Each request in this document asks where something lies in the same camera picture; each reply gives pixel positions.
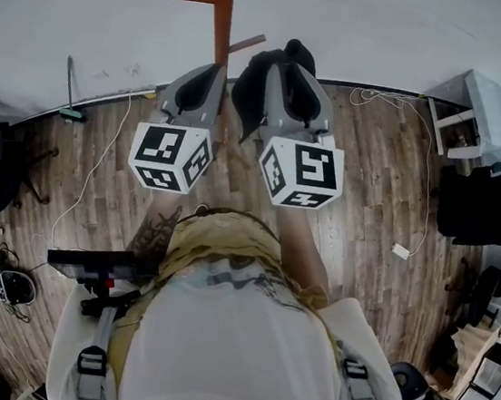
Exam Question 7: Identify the person's left forearm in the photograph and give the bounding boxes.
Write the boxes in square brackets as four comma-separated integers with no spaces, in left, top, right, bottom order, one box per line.
[124,186,189,269]

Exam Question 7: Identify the grey shoulder strap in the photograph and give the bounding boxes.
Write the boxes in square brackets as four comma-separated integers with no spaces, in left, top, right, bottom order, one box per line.
[328,340,387,400]
[71,302,122,400]

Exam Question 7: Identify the black cap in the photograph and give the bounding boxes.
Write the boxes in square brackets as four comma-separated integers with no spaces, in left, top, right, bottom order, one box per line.
[223,30,322,153]

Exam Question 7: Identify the person's khaki shorts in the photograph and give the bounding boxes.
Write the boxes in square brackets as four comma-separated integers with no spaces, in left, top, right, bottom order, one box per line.
[154,200,341,317]

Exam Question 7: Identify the small white table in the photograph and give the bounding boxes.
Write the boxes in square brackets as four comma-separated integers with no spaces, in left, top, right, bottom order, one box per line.
[417,63,501,166]

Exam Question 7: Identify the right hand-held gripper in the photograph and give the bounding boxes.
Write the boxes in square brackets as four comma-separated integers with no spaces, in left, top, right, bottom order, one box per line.
[249,61,359,215]

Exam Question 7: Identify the person's right forearm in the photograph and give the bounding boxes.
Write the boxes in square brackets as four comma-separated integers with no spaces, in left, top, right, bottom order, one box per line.
[267,201,342,303]

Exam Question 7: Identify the black swivel chair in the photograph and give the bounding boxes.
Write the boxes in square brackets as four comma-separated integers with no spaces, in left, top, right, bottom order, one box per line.
[441,247,501,333]

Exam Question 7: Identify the brown wooden coat rack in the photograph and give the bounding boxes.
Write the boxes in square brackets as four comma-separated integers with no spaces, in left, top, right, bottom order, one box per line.
[154,0,273,83]

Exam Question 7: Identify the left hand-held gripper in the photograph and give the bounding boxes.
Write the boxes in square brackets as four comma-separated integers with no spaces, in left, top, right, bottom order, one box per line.
[123,54,230,200]

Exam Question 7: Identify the black box device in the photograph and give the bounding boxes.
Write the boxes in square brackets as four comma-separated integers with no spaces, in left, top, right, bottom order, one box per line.
[38,239,162,326]

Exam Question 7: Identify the white cable with adapter end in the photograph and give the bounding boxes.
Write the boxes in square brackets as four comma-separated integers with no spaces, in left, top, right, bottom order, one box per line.
[329,83,447,260]

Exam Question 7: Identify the green broom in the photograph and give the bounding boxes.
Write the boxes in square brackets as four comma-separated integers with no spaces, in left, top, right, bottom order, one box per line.
[58,54,96,124]

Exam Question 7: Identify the long white cable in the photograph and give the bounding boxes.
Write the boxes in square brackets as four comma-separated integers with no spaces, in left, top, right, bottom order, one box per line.
[27,55,140,265]

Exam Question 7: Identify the brown crumpled paper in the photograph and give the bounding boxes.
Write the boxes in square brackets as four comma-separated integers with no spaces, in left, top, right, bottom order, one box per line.
[427,317,501,400]

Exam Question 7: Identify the white headset with cables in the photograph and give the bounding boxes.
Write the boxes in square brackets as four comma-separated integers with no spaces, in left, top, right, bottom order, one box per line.
[0,241,44,325]

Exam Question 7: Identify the white power adapter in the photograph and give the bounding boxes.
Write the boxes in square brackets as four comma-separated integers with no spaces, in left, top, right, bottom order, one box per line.
[389,241,412,262]

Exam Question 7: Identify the black chair with draped cloth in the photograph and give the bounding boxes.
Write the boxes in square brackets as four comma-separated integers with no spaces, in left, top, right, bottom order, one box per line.
[430,157,501,252]

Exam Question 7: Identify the person's white shirt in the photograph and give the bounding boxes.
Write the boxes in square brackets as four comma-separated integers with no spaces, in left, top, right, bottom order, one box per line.
[42,238,422,400]

